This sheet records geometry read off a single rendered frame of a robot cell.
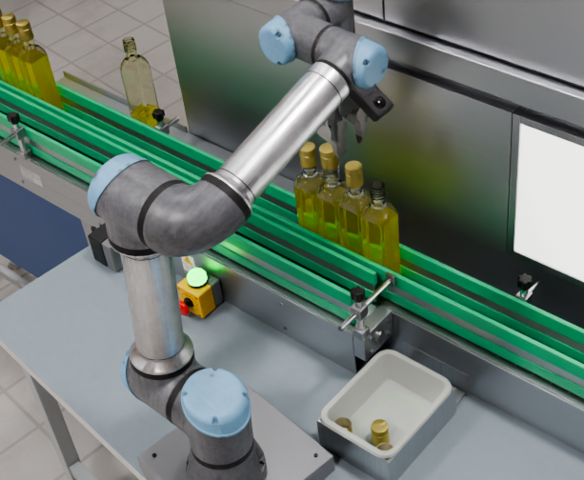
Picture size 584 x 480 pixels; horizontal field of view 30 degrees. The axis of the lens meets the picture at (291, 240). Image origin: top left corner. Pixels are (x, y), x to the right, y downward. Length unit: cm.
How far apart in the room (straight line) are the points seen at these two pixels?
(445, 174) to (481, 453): 54
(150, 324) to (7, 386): 165
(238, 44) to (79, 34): 267
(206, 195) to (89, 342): 88
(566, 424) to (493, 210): 43
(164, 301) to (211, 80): 85
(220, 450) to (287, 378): 39
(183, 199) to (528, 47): 66
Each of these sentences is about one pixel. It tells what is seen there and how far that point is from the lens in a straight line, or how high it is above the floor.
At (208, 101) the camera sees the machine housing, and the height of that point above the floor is 101.
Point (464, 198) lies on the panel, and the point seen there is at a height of 108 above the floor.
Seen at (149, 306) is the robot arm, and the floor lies 120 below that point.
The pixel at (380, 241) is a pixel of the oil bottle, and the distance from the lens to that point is 213.
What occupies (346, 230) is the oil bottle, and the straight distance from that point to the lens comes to 219.
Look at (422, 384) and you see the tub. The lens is 217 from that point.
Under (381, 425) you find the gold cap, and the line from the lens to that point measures 209.
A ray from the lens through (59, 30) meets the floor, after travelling 510.
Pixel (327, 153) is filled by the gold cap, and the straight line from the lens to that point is 210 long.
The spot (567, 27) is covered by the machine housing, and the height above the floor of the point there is 150.
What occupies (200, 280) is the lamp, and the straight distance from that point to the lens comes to 237.
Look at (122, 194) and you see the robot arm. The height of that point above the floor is 144.
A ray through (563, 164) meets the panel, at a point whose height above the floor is 125.
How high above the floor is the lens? 247
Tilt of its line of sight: 42 degrees down
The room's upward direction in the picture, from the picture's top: 8 degrees counter-clockwise
